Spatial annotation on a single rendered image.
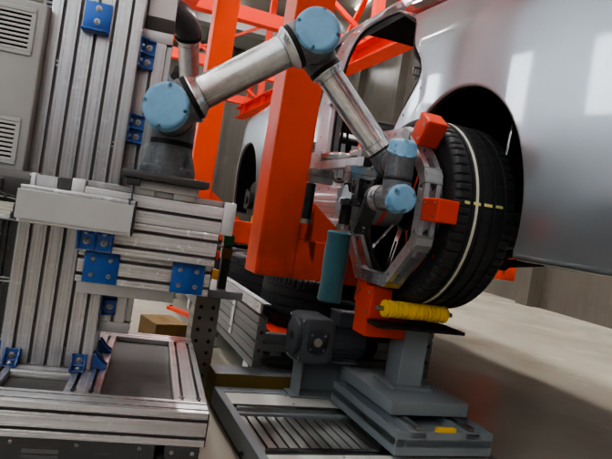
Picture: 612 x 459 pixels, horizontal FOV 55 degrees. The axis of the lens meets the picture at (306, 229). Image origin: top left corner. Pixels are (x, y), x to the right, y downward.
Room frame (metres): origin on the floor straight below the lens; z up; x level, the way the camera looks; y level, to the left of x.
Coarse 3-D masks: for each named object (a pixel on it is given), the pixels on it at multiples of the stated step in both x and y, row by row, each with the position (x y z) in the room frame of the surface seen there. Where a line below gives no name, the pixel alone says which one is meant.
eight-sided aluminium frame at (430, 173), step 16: (400, 128) 2.02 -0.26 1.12; (416, 160) 1.89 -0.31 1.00; (432, 160) 1.88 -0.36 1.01; (432, 176) 1.83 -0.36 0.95; (432, 192) 1.86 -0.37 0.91; (416, 208) 1.85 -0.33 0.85; (416, 224) 1.83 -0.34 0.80; (432, 224) 1.84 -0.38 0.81; (352, 240) 2.25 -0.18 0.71; (416, 240) 1.82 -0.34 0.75; (432, 240) 1.84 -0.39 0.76; (352, 256) 2.23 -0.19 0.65; (368, 256) 2.22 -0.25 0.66; (400, 256) 1.90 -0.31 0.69; (416, 256) 1.88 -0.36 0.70; (368, 272) 2.08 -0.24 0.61; (384, 272) 1.97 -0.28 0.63; (400, 272) 1.96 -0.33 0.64
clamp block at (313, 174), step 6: (312, 168) 2.13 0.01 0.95; (318, 168) 2.14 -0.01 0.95; (312, 174) 2.13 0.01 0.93; (318, 174) 2.14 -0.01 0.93; (324, 174) 2.15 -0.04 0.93; (330, 174) 2.16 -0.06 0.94; (306, 180) 2.17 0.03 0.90; (312, 180) 2.14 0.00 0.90; (318, 180) 2.14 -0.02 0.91; (324, 180) 2.15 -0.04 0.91; (330, 180) 2.16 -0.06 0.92
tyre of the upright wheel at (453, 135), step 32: (448, 128) 1.95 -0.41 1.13; (448, 160) 1.87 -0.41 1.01; (480, 160) 1.88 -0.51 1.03; (448, 192) 1.84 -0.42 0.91; (480, 192) 1.83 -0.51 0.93; (512, 192) 1.89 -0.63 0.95; (448, 224) 1.82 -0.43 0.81; (480, 224) 1.83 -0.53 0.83; (512, 224) 1.87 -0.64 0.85; (448, 256) 1.83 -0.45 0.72; (480, 256) 1.86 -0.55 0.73; (416, 288) 1.93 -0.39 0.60; (448, 288) 1.92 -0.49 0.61; (480, 288) 1.94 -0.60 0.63
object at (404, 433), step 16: (336, 384) 2.23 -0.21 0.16; (336, 400) 2.21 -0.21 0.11; (352, 400) 2.09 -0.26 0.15; (368, 400) 2.09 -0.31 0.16; (352, 416) 2.07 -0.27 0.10; (368, 416) 1.97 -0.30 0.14; (384, 416) 1.98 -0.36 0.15; (400, 416) 1.92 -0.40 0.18; (416, 416) 2.05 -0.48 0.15; (432, 416) 2.06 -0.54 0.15; (368, 432) 1.96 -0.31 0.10; (384, 432) 1.86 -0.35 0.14; (400, 432) 1.80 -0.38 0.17; (416, 432) 1.82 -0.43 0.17; (432, 432) 1.84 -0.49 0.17; (448, 432) 1.86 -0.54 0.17; (464, 432) 1.89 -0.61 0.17; (480, 432) 1.97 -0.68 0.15; (400, 448) 1.80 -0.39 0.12; (416, 448) 1.82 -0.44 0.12; (432, 448) 1.84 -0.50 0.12; (448, 448) 1.86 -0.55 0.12; (464, 448) 1.88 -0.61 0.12; (480, 448) 1.90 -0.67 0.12
